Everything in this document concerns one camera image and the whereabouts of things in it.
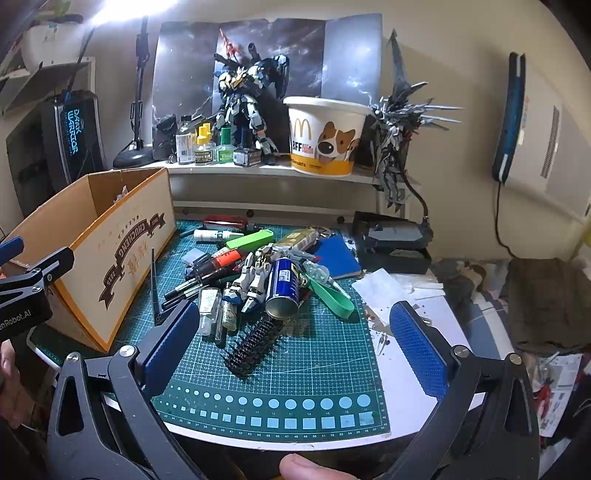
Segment white wall-mounted appliance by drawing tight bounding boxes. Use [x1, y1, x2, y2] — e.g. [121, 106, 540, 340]
[492, 52, 591, 222]

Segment printed cardboard box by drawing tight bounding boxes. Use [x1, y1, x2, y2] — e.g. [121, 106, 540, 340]
[2, 167, 179, 354]

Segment white paper sheets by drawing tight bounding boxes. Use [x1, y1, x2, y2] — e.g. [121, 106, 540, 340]
[352, 268, 447, 325]

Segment white desk shelf riser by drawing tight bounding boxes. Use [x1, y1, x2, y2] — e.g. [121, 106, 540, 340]
[152, 157, 423, 219]

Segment grey metal square ruler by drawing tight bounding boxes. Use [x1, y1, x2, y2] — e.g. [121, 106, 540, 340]
[151, 251, 164, 326]

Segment green cutting mat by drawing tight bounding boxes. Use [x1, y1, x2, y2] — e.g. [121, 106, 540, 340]
[104, 219, 391, 437]

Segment olive cloth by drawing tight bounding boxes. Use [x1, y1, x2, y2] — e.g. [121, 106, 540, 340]
[505, 258, 591, 356]

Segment blue white robot model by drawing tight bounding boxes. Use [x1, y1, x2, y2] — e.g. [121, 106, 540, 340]
[213, 28, 290, 165]

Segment lime green case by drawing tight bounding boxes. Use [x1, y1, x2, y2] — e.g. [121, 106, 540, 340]
[226, 229, 273, 253]

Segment black desk lamp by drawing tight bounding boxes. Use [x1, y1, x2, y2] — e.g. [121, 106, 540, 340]
[112, 16, 156, 169]

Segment dog print paper bucket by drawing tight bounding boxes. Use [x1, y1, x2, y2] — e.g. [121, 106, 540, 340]
[283, 96, 374, 177]

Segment dark robot model figure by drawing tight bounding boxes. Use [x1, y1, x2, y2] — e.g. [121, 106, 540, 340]
[154, 117, 178, 162]

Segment white tube bottle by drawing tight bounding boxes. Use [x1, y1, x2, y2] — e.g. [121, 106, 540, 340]
[193, 228, 239, 242]

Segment clear bottle white label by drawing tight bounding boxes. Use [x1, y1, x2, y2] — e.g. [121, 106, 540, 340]
[175, 117, 197, 165]

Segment black case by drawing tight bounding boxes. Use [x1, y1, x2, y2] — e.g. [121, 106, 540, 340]
[353, 211, 435, 274]

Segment silver winged model figure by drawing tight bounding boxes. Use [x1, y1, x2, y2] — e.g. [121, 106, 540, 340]
[367, 28, 464, 213]

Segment red tool case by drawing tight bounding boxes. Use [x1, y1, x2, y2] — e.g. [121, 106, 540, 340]
[203, 215, 250, 228]

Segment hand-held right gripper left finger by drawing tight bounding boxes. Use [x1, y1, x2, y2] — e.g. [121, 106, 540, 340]
[46, 299, 204, 480]

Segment gold box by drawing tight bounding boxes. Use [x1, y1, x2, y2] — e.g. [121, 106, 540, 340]
[276, 226, 321, 253]

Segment red black marker tool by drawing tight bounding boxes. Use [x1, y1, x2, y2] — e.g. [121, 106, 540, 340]
[191, 249, 245, 283]

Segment wall poster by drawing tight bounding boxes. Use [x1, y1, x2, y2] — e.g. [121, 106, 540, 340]
[154, 14, 384, 154]

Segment person's left hand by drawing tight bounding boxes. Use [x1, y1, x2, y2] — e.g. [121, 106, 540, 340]
[0, 344, 18, 414]

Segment green strap handle tool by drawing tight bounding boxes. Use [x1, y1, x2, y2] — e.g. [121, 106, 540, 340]
[302, 263, 356, 320]

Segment printed leaflet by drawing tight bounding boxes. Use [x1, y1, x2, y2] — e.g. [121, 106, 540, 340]
[533, 353, 584, 437]

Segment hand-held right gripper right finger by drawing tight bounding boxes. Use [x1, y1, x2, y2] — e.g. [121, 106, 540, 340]
[389, 300, 541, 480]

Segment person's right hand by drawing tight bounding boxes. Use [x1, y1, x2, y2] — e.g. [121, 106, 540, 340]
[280, 453, 334, 480]

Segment green cap bottle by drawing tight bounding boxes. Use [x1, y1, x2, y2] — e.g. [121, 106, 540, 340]
[217, 126, 236, 164]

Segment black computer tower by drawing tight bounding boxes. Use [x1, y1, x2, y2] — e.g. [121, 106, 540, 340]
[39, 90, 107, 195]

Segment yellow cap bottle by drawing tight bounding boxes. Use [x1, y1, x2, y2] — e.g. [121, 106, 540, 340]
[194, 124, 216, 166]

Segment clear labelled plastic case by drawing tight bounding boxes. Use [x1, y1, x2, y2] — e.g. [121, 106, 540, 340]
[198, 287, 223, 345]

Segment white printer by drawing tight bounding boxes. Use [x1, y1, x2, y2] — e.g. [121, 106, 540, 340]
[21, 14, 96, 71]

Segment grey black marker pen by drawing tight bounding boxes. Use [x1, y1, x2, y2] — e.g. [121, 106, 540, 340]
[165, 275, 219, 299]

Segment black antenna rod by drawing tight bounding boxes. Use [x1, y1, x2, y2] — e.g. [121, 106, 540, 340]
[75, 25, 99, 94]

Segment blue notebook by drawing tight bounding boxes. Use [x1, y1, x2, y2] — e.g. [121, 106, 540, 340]
[311, 235, 363, 280]

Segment black appliance cable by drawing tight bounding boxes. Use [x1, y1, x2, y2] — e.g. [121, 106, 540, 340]
[495, 180, 523, 260]

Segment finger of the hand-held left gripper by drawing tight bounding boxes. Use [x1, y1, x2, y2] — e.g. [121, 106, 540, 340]
[0, 236, 25, 267]
[13, 247, 75, 289]

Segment blue spray can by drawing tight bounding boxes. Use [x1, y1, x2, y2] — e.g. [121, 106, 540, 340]
[264, 257, 309, 320]

